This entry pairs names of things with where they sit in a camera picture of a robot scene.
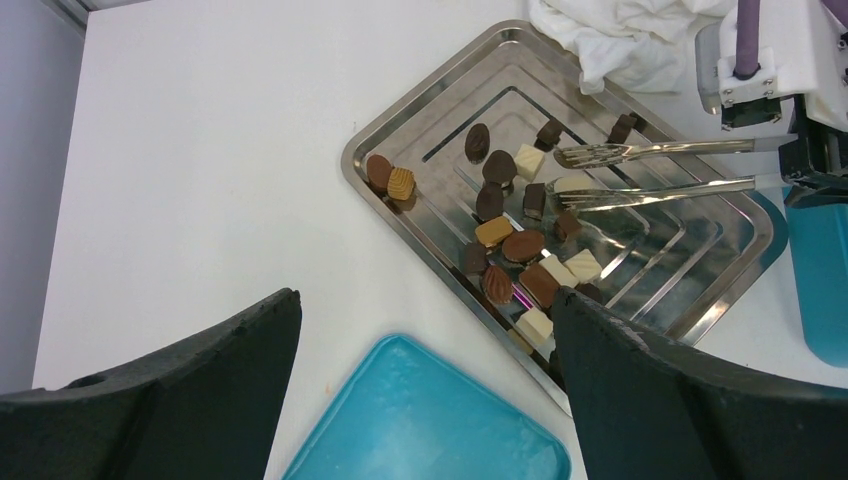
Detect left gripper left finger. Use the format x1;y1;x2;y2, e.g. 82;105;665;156
1;288;302;479

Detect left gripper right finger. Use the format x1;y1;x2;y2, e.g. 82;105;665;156
551;288;847;479

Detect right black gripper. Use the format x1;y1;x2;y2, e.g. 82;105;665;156
778;95;847;209

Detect teal chocolate box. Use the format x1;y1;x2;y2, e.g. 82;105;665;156
783;188;847;368

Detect white shell chocolate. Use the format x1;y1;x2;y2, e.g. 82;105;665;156
552;173;598;193

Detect steel tongs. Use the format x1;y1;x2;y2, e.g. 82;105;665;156
546;134;797;212

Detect white bar chocolate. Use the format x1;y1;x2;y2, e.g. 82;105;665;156
515;308;553;346

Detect milk rectangular chocolate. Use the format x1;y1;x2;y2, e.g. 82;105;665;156
518;263;560;310

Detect milk ridged oval chocolate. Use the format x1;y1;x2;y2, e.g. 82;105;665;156
480;265;513;305

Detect caramel square chocolate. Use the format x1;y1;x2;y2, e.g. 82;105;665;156
475;216;514;248

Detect white square chocolate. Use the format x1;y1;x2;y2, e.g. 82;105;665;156
514;144;545;183

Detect caramel ridged chocolate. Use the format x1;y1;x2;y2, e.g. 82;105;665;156
387;167;416;201

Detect dark oval chocolate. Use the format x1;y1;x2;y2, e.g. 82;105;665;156
464;123;490;164

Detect teal box lid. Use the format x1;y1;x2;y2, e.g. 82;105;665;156
283;335;572;479

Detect white crumpled cloth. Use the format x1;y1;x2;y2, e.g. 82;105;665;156
527;0;737;95

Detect steel tray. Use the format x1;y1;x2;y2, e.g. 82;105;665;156
341;20;788;410

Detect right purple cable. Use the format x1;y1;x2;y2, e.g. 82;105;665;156
733;0;848;77

